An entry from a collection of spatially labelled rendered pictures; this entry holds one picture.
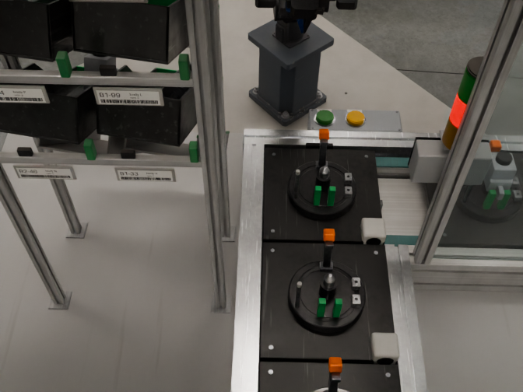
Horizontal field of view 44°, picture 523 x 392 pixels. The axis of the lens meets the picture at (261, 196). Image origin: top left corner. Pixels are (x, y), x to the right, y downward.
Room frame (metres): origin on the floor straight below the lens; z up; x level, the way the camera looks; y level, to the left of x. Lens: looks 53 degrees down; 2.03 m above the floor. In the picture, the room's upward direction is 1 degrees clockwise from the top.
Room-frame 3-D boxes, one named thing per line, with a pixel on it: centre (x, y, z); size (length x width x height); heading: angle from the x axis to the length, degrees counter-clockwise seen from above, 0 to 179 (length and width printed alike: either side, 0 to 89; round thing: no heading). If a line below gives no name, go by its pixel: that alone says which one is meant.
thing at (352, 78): (1.17, -0.03, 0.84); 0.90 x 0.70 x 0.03; 40
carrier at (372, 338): (0.57, -0.12, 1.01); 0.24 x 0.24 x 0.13; 89
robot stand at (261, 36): (1.20, -0.06, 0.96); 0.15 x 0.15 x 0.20; 40
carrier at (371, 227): (0.82, -0.12, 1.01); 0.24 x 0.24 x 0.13; 89
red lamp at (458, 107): (0.70, -0.31, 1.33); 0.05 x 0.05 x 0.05
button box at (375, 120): (1.03, -0.21, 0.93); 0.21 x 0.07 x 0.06; 89
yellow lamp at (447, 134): (0.70, -0.31, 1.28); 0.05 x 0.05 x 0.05
